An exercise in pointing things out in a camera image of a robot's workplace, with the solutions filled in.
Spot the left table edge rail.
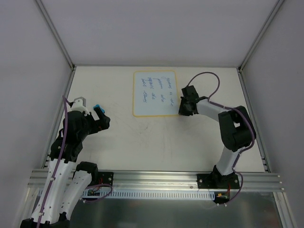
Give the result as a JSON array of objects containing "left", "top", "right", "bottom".
[{"left": 40, "top": 66, "right": 76, "bottom": 169}]

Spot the yellow framed whiteboard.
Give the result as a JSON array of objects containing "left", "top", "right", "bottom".
[{"left": 133, "top": 70, "right": 179, "bottom": 117}]

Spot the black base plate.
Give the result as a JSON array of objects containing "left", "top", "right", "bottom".
[
  {"left": 197, "top": 173, "right": 240, "bottom": 190},
  {"left": 97, "top": 171, "right": 114, "bottom": 186}
]

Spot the white slotted cable duct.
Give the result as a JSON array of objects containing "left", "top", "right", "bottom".
[{"left": 80, "top": 189, "right": 216, "bottom": 200}]

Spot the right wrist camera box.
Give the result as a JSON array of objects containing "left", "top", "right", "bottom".
[{"left": 181, "top": 85, "right": 199, "bottom": 100}]

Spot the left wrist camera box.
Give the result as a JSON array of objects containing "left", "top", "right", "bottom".
[{"left": 71, "top": 97, "right": 89, "bottom": 115}]

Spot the left aluminium frame post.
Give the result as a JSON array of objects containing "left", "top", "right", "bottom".
[{"left": 34, "top": 0, "right": 75, "bottom": 70}]

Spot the right table edge rail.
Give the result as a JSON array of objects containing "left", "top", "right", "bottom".
[{"left": 237, "top": 69, "right": 271, "bottom": 172}]

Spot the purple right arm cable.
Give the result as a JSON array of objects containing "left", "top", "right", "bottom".
[{"left": 186, "top": 72, "right": 256, "bottom": 206}]

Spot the aluminium mounting rail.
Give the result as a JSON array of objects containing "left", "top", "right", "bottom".
[{"left": 27, "top": 168, "right": 285, "bottom": 192}]

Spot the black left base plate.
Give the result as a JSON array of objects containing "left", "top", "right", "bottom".
[{"left": 97, "top": 171, "right": 114, "bottom": 186}]

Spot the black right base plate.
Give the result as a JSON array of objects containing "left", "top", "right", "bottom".
[{"left": 197, "top": 173, "right": 240, "bottom": 190}]

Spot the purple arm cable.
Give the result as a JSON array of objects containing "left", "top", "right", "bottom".
[
  {"left": 35, "top": 95, "right": 114, "bottom": 228},
  {"left": 186, "top": 72, "right": 256, "bottom": 206}
]

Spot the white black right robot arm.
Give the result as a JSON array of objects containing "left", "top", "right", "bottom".
[{"left": 179, "top": 95, "right": 256, "bottom": 190}]

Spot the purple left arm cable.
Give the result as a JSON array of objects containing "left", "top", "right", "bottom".
[{"left": 35, "top": 95, "right": 114, "bottom": 228}]

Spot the table edge rail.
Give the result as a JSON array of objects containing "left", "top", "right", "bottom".
[
  {"left": 237, "top": 69, "right": 271, "bottom": 172},
  {"left": 40, "top": 66, "right": 76, "bottom": 169}
]

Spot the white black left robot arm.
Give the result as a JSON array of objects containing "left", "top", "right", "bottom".
[{"left": 20, "top": 105, "right": 110, "bottom": 228}]

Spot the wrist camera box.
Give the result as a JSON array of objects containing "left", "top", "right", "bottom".
[
  {"left": 181, "top": 85, "right": 199, "bottom": 100},
  {"left": 71, "top": 97, "right": 89, "bottom": 115}
]

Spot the right aluminium frame post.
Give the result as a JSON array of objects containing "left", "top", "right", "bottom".
[{"left": 238, "top": 0, "right": 285, "bottom": 73}]

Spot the aluminium frame post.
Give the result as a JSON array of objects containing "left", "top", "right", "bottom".
[
  {"left": 34, "top": 0, "right": 75, "bottom": 70},
  {"left": 238, "top": 0, "right": 285, "bottom": 73}
]

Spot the blue whiteboard eraser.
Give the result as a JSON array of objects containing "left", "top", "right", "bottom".
[{"left": 93, "top": 104, "right": 105, "bottom": 114}]

